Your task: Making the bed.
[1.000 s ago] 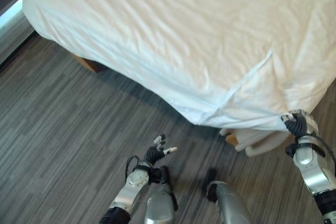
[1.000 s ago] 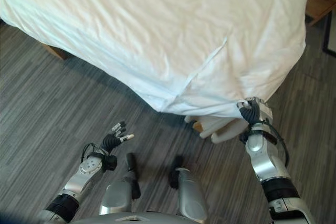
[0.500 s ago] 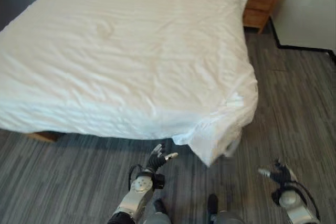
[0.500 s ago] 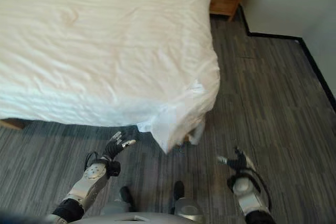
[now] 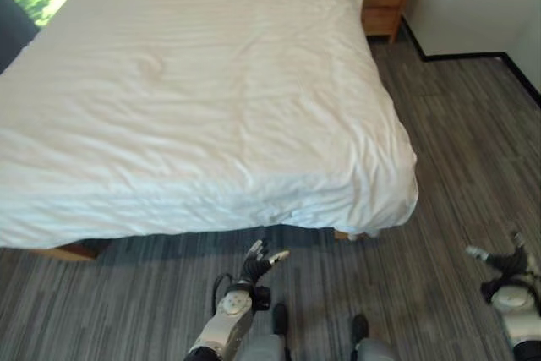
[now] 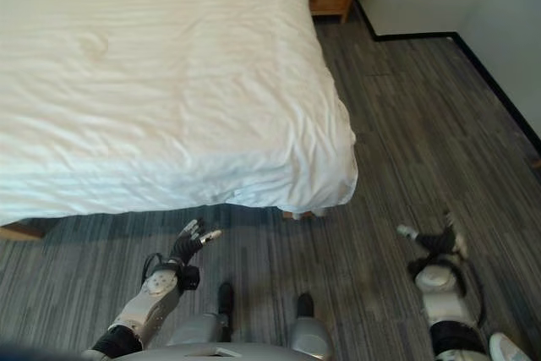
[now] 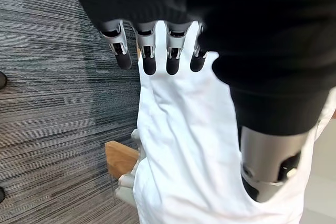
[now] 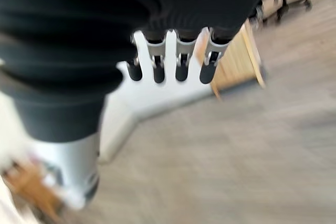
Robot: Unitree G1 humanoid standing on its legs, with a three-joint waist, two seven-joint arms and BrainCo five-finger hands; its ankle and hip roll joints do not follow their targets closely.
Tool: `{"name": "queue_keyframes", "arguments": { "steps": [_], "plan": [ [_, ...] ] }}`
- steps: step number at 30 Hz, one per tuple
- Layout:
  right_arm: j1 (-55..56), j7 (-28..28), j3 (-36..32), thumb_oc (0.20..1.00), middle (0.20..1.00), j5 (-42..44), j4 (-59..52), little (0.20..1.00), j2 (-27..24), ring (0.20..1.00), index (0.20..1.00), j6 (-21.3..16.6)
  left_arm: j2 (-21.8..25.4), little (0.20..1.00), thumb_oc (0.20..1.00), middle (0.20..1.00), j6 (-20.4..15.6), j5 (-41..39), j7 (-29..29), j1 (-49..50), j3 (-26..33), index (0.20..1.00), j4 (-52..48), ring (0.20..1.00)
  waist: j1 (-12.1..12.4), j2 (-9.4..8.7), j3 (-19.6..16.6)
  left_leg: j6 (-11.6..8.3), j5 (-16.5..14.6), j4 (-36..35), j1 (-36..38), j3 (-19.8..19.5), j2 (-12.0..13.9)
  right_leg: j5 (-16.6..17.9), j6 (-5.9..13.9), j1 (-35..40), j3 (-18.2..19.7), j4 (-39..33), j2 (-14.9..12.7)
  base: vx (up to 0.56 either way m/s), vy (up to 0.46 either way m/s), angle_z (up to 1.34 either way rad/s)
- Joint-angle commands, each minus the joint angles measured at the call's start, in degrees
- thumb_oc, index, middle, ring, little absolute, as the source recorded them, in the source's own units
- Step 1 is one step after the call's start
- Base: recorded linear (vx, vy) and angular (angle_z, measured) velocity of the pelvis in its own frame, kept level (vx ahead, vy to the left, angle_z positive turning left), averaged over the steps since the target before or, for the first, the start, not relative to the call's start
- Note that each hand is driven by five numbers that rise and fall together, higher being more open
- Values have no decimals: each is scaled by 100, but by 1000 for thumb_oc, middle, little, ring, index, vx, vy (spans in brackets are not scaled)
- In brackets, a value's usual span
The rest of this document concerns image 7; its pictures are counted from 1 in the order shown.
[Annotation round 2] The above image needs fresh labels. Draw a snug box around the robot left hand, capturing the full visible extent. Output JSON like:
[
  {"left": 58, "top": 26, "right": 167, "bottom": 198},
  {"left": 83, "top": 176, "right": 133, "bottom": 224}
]
[{"left": 61, "top": 0, "right": 336, "bottom": 203}]

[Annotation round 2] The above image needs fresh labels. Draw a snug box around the white bed sheet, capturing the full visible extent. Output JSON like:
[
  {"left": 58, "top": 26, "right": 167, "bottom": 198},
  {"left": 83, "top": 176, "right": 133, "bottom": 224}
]
[{"left": 132, "top": 20, "right": 336, "bottom": 224}]

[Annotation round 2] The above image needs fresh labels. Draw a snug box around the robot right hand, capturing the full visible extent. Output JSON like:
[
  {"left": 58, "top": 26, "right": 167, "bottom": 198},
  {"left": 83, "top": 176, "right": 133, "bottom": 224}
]
[{"left": 114, "top": 129, "right": 146, "bottom": 205}]

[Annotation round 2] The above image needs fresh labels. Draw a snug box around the wooden bed frame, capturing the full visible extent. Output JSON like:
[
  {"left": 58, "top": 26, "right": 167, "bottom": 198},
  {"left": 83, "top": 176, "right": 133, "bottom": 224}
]
[{"left": 104, "top": 141, "right": 140, "bottom": 183}]

